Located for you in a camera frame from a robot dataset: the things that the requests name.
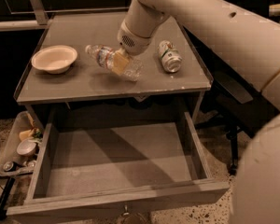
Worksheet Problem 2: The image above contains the white cup in bin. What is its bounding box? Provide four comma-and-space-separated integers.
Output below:
17, 139, 36, 157

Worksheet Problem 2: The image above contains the silver can in bin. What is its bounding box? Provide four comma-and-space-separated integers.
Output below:
3, 161, 16, 172

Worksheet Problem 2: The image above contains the metal drawer handle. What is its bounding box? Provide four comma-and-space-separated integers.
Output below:
119, 205, 148, 224

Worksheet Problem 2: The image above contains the open grey wooden drawer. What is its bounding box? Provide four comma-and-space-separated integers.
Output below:
7, 112, 229, 224

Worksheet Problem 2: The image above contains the black stand leg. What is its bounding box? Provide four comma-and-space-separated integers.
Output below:
0, 177, 15, 221

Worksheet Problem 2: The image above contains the metal railing bar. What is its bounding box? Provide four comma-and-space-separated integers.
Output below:
0, 0, 280, 33

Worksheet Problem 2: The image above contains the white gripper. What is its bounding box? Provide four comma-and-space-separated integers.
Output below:
112, 0, 169, 76

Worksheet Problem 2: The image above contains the clear plastic bin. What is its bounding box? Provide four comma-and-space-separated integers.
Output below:
0, 111, 43, 176

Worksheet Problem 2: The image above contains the green and white soda can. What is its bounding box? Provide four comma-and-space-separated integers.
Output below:
158, 40, 182, 73

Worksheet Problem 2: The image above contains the black office chair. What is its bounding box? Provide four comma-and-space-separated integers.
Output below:
189, 0, 280, 175

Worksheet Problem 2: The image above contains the clear plastic water bottle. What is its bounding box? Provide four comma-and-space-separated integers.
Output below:
85, 45, 143, 82

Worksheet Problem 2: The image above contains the white paper bowl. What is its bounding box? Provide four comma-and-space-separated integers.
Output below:
31, 45, 77, 75

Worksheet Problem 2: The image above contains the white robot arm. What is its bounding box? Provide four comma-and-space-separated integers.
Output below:
118, 0, 280, 224

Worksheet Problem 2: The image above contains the grey counter cabinet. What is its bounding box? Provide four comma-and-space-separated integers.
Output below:
13, 9, 214, 133

